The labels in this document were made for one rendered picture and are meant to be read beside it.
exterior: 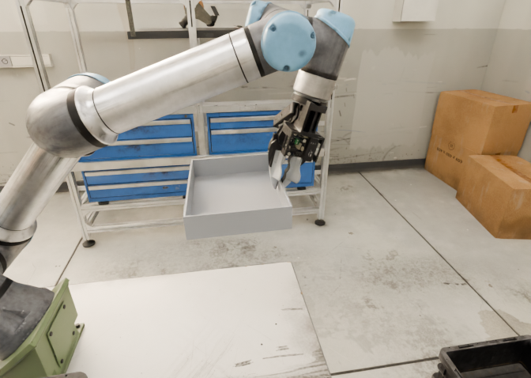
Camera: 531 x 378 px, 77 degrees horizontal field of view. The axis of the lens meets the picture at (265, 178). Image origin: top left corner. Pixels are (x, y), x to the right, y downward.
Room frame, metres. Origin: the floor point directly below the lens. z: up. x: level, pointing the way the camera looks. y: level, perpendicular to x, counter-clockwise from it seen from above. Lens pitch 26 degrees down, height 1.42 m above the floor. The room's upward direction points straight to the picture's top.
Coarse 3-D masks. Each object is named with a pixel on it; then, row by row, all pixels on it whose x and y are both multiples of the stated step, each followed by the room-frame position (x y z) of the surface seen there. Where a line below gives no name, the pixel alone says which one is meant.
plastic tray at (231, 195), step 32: (192, 160) 0.78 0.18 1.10; (224, 160) 0.79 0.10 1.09; (256, 160) 0.80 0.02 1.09; (192, 192) 0.68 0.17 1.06; (224, 192) 0.69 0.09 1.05; (256, 192) 0.68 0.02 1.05; (192, 224) 0.51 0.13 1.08; (224, 224) 0.52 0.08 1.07; (256, 224) 0.53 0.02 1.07; (288, 224) 0.54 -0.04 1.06
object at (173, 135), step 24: (168, 120) 1.99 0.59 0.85; (192, 120) 2.03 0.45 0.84; (120, 144) 1.94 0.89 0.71; (144, 144) 1.98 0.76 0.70; (168, 144) 2.00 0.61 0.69; (192, 144) 2.02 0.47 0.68; (120, 168) 1.95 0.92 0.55; (144, 168) 1.97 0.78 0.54; (168, 168) 1.98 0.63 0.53; (96, 192) 1.92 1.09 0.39; (120, 192) 1.95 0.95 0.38; (144, 192) 1.97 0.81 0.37; (168, 192) 2.00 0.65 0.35
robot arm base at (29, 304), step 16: (0, 288) 0.52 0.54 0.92; (16, 288) 0.53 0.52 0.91; (32, 288) 0.55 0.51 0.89; (0, 304) 0.49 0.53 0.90; (16, 304) 0.50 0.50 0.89; (32, 304) 0.51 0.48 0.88; (48, 304) 0.53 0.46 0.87; (0, 320) 0.47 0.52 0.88; (16, 320) 0.48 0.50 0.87; (32, 320) 0.49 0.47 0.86; (0, 336) 0.46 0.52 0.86; (16, 336) 0.46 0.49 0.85; (0, 352) 0.45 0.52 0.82
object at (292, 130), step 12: (300, 96) 0.64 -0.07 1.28; (300, 108) 0.66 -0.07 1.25; (312, 108) 0.61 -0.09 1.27; (324, 108) 0.62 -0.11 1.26; (288, 120) 0.68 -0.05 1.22; (300, 120) 0.63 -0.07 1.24; (312, 120) 0.62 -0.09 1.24; (288, 132) 0.62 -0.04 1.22; (300, 132) 0.61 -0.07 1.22; (312, 132) 0.63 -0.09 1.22; (288, 144) 0.60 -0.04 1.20; (300, 144) 0.62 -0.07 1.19; (312, 144) 0.62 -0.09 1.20; (300, 156) 0.62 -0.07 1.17; (312, 156) 0.62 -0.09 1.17
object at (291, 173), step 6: (288, 156) 0.68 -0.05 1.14; (288, 162) 0.67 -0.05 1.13; (294, 162) 0.67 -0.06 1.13; (300, 162) 0.65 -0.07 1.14; (288, 168) 0.67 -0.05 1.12; (294, 168) 0.66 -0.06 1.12; (288, 174) 0.67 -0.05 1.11; (294, 174) 0.65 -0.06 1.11; (282, 180) 0.67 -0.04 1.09; (288, 180) 0.67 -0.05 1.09; (294, 180) 0.64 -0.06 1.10
